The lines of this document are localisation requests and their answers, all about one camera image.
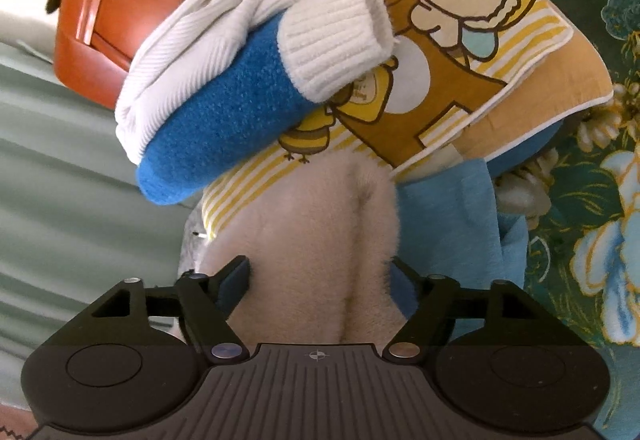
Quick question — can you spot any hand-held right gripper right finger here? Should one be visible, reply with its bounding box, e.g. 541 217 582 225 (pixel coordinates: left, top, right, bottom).
382 257 550 361

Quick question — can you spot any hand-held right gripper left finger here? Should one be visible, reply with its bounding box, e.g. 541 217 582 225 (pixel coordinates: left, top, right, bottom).
89 255 251 361

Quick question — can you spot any beige fuzzy sweater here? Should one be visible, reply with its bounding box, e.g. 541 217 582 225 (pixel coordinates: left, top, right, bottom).
192 152 409 347

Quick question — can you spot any light blue folded garment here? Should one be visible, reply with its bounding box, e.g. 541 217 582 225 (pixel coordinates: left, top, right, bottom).
394 120 562 302

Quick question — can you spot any blue fleece garment white cuff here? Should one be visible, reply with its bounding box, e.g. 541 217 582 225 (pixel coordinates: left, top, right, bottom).
137 0 397 206

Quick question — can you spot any teal floral bed sheet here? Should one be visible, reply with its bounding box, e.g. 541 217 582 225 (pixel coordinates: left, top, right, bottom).
492 0 640 352

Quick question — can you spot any pale green cloth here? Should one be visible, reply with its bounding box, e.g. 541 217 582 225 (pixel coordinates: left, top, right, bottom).
0 39 202 362

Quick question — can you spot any bear printed pillow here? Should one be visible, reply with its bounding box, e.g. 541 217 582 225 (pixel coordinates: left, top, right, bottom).
200 0 616 242

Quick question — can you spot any white knit garment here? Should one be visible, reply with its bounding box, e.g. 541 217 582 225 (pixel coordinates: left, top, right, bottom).
114 0 362 166

